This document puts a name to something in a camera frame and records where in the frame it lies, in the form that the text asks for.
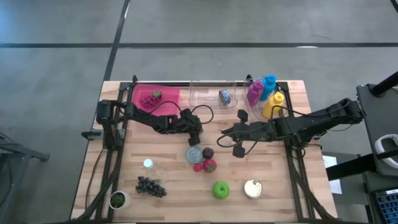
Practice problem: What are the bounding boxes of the black computer keyboard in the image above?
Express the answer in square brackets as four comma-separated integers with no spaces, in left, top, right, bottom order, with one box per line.
[374,188,398,224]

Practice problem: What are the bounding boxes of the clear plastic bin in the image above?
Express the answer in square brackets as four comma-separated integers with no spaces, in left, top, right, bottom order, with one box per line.
[188,80,239,109]
[243,75,284,122]

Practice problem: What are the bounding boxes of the small plant white pot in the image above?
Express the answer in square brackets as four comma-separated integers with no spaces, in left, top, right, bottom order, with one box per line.
[108,190,131,211]

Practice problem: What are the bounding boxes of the grey floor stand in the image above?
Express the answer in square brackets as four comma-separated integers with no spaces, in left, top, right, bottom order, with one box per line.
[0,132,51,218]

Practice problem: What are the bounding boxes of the purple toy grapes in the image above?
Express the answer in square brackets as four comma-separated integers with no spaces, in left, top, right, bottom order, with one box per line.
[139,90,164,110]

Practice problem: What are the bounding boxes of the magenta squeeze bottle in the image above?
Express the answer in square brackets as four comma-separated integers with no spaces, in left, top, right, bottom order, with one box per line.
[246,80,265,107]

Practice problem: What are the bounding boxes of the black side clamp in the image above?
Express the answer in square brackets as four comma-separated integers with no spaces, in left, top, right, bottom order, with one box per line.
[81,129,104,141]

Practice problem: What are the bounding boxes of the clear bottle white cap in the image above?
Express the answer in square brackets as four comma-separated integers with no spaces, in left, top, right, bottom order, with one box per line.
[142,157,167,183]

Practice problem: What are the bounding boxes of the black toy grapes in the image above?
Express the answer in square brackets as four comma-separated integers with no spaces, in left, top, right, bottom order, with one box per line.
[134,175,168,198]

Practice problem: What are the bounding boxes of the white headset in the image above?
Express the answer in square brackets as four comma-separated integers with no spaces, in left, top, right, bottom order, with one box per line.
[374,133,398,162]

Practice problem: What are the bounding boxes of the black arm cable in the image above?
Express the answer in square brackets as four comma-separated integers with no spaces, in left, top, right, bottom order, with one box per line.
[146,100,215,126]
[216,132,259,149]

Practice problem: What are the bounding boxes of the blue label tin can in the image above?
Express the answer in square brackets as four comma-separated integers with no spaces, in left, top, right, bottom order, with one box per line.
[185,146,204,165]
[218,89,231,105]

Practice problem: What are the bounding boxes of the gold lid tin can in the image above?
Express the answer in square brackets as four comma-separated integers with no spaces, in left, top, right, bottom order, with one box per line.
[243,179,264,199]

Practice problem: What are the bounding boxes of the blue squeeze bottle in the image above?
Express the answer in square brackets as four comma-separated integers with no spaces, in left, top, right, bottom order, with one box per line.
[259,74,277,101]

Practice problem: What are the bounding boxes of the yellow squeeze bottle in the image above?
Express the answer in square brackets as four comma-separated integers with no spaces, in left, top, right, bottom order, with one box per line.
[262,91,285,119]

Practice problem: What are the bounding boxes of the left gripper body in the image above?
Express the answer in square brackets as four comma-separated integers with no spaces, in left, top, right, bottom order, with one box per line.
[173,117,195,135]

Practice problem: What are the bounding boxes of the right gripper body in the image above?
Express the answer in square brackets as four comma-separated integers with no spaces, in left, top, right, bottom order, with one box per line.
[245,120,276,142]

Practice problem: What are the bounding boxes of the large red toy strawberry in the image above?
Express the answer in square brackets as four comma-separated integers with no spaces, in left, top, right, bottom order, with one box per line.
[202,158,218,174]

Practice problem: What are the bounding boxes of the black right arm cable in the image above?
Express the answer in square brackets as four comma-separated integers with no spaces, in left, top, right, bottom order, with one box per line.
[216,132,259,149]

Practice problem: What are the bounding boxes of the white paper sheet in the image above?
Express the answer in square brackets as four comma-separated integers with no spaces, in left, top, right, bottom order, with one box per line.
[328,178,343,195]
[322,154,338,171]

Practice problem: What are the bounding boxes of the black side desk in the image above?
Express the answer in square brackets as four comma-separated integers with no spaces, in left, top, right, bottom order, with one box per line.
[323,70,398,224]

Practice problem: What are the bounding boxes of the pink plastic tray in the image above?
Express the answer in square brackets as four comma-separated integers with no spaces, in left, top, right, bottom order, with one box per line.
[130,83,182,118]

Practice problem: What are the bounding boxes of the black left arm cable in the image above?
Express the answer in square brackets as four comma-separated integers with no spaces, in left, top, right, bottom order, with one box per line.
[146,100,215,126]

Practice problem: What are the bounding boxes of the green toy apple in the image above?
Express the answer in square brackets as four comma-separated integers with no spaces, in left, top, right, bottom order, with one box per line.
[212,180,231,200]

